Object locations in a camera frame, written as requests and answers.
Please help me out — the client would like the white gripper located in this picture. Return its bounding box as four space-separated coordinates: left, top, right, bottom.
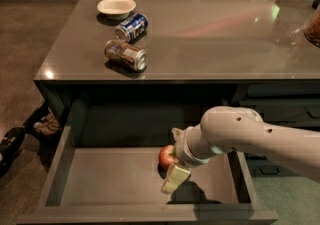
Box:
161 128 209 194

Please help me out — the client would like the red apple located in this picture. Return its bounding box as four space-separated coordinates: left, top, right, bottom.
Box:
158 145 178 171

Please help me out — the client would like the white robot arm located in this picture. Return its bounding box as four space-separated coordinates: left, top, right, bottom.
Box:
161 106 320 194

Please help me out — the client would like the open grey top drawer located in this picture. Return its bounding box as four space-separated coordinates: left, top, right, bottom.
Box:
17 99 278 225

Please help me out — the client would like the closed lower right drawer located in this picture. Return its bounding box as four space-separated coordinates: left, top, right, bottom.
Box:
247 159 296 177

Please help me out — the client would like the closed drawer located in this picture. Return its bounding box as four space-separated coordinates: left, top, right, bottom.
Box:
247 159 296 177
239 99 320 127

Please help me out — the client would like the closed upper right drawer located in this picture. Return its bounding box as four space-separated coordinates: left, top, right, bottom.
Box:
239 99 320 127

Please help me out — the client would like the brown silver soda can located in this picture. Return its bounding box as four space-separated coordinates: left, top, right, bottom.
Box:
104 40 147 72

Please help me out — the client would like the blue soda can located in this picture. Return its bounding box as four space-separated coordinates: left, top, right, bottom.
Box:
115 13 148 43

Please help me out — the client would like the white bowl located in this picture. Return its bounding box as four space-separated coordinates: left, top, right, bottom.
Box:
97 0 136 20

